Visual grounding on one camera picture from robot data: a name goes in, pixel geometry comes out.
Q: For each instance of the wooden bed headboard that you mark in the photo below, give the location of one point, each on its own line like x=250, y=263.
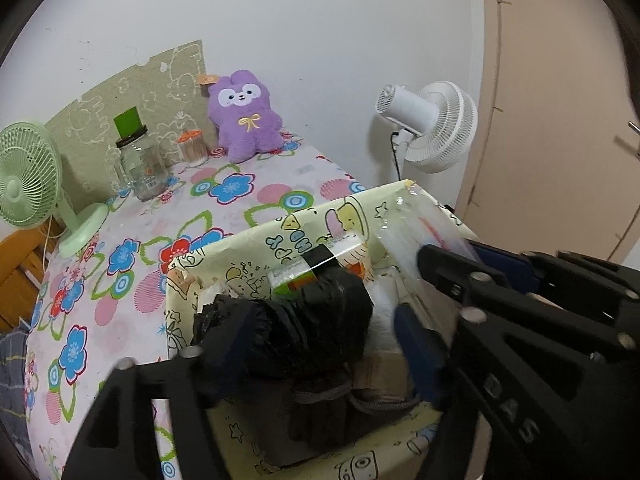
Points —
x=20, y=270

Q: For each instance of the white cotton pad pack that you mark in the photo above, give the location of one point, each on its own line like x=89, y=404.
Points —
x=385, y=305

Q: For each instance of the beige door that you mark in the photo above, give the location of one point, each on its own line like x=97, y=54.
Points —
x=550, y=110

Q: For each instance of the beige cloth pack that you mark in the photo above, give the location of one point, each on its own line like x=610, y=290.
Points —
x=380, y=370

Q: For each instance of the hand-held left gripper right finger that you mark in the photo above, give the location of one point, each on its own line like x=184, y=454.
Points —
x=420, y=350

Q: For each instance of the yellow cartoon tissue pack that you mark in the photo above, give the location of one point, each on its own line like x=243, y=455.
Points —
x=345, y=255

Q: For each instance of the cotton swab jar orange lid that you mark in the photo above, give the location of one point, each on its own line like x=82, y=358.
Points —
x=194, y=152

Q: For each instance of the purple plush bunny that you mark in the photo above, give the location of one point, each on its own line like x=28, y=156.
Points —
x=245, y=125

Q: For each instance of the green patterned board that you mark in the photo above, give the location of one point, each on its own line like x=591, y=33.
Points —
x=100, y=95

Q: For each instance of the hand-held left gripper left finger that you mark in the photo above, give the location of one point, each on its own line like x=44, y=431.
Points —
x=150, y=410

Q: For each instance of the black plastic bag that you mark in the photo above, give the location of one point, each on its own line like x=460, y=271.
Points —
x=310, y=320

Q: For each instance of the green desk fan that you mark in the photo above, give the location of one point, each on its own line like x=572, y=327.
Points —
x=30, y=170

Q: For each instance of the glass jar with green lid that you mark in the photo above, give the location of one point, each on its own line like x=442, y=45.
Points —
x=142, y=170

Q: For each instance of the yellow cartoon printed box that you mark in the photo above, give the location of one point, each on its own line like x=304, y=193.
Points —
x=250, y=245

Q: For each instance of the dark grey socks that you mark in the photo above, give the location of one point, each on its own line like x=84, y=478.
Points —
x=320, y=410

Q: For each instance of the grey plaid pillow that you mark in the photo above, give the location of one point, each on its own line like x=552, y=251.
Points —
x=12, y=360

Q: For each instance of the white standing fan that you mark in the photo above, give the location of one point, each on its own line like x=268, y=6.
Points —
x=440, y=125

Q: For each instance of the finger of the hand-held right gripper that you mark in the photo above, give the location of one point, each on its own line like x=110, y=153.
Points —
x=460, y=275
x=510, y=267

